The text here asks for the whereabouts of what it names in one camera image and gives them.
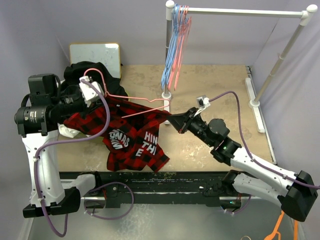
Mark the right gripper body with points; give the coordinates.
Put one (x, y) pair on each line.
(197, 126)

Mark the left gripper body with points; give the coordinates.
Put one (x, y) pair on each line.
(70, 105)

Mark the single pink hanger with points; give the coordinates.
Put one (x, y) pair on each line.
(166, 101)

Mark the red black plaid shirt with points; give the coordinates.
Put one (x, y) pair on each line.
(132, 136)

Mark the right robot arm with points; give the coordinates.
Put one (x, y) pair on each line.
(295, 193)

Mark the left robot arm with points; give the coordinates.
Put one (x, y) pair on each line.
(37, 123)

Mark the orange hanger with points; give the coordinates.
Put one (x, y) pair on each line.
(275, 232)

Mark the black garment pile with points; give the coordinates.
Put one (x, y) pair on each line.
(75, 71)

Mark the white clothes rack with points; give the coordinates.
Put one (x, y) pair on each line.
(304, 17)

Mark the white whiteboard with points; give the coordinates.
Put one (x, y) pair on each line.
(107, 53)

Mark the pink hangers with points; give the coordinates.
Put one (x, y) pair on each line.
(181, 30)

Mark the blue hangers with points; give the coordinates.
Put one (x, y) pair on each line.
(172, 12)

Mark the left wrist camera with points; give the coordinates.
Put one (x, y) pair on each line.
(90, 95)

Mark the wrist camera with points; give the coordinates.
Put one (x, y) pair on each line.
(90, 95)
(203, 103)

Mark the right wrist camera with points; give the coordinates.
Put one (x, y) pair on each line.
(203, 103)

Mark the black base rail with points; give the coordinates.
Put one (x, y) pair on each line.
(165, 188)

